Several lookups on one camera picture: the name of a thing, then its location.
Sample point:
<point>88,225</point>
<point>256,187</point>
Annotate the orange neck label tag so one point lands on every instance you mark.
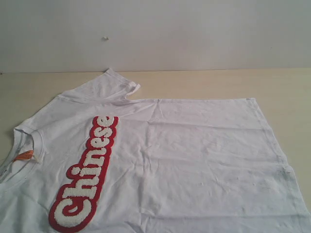
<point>27,155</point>

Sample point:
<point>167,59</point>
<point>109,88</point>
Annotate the white t-shirt with red lettering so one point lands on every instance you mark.
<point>105,164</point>

